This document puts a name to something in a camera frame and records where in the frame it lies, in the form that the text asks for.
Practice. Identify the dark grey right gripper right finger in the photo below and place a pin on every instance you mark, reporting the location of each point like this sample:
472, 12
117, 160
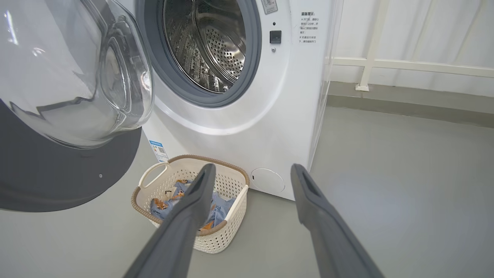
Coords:
328, 231

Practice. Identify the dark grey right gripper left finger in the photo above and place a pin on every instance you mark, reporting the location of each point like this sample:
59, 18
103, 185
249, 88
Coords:
181, 231

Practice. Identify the blue cartoon garment with cream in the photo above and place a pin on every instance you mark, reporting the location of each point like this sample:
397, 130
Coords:
166, 206

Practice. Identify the blue cartoon print garment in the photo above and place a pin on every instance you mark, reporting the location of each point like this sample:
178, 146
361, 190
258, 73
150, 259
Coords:
222, 208

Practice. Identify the washing machine door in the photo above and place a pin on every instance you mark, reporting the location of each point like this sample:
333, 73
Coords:
58, 170

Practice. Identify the white front-load washing machine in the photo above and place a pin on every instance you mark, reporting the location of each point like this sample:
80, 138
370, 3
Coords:
247, 127

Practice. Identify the stainless steel washing machine drum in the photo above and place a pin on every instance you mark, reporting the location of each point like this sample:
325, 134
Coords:
216, 50

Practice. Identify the grey rubber door gasket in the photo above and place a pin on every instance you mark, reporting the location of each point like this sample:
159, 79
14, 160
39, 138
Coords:
252, 54

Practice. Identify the black door latch socket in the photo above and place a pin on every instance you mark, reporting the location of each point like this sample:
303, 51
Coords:
275, 36

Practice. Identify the cream perforated laundry basket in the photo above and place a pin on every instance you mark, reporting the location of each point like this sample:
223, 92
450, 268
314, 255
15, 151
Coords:
227, 239

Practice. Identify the round drain filter cover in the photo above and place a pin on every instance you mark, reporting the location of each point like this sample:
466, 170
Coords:
268, 180

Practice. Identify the blue energy label sticker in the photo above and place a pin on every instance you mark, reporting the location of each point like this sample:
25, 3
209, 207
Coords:
159, 151

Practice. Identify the white metal railing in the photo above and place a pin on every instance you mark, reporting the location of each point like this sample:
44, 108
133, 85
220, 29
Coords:
370, 38

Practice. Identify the grey warning sticker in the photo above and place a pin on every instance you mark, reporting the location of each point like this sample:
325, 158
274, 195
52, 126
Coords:
269, 5

